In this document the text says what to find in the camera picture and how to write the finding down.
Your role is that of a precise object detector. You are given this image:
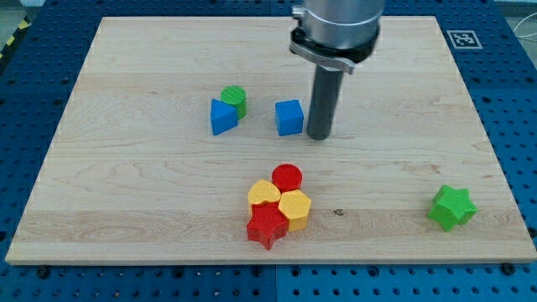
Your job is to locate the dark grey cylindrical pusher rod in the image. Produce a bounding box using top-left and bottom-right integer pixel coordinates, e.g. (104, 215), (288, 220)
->
(306, 65), (343, 140)

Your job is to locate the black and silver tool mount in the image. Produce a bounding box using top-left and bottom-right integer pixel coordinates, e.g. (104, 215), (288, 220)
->
(289, 27), (379, 75)

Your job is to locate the green star block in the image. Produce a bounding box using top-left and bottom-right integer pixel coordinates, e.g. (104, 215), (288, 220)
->
(427, 185), (478, 232)

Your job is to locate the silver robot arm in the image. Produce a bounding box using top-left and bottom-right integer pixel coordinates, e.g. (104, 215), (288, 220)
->
(289, 0), (385, 140)

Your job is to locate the red star block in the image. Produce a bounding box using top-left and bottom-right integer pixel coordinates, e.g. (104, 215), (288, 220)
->
(246, 202), (289, 250)

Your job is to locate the blue cube block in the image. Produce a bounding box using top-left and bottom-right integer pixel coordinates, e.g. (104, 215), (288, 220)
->
(274, 100), (304, 136)

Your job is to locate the green cylinder block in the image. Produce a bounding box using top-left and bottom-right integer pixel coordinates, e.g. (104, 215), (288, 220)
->
(221, 86), (248, 119)

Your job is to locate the red cylinder block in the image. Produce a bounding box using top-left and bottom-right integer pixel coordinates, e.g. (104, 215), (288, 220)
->
(272, 164), (303, 193)

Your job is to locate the blue triangle block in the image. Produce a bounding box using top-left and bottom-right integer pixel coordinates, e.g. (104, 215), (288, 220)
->
(210, 99), (238, 135)

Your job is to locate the white fiducial marker tag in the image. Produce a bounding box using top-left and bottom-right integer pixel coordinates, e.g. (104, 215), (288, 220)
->
(446, 29), (482, 49)

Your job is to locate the yellow hexagon block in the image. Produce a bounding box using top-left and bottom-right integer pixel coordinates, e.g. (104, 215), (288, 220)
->
(279, 190), (311, 232)

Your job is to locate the yellow heart block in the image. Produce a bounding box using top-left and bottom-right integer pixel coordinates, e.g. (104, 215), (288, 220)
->
(248, 180), (281, 216)

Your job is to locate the light wooden board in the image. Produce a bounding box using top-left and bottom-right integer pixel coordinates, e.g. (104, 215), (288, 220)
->
(6, 17), (536, 266)

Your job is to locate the yellow black hazard tape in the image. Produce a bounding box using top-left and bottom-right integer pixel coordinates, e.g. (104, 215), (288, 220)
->
(1, 15), (32, 60)

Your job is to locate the white cable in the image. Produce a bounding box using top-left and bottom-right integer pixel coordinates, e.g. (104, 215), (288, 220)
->
(512, 11), (537, 43)

